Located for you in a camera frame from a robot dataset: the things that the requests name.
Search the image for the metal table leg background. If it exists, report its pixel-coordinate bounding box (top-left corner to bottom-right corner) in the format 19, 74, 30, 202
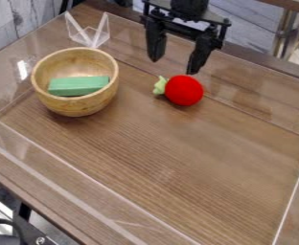
273, 10, 299, 60

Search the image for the green rectangular block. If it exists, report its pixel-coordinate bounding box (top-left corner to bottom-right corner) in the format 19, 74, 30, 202
47, 76, 110, 97

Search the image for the black cable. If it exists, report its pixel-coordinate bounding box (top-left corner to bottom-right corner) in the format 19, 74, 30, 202
0, 217, 22, 245

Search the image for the wooden bowl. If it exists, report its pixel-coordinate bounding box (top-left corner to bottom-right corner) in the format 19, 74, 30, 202
31, 47, 119, 118

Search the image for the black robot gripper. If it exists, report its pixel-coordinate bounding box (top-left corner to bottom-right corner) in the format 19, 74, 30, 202
141, 0, 232, 75

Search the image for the black table frame bracket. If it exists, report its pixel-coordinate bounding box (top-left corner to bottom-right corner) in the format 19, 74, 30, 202
14, 202, 58, 245

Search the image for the red plush fruit green leaf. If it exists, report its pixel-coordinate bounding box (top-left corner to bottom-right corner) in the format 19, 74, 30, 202
153, 75, 205, 106

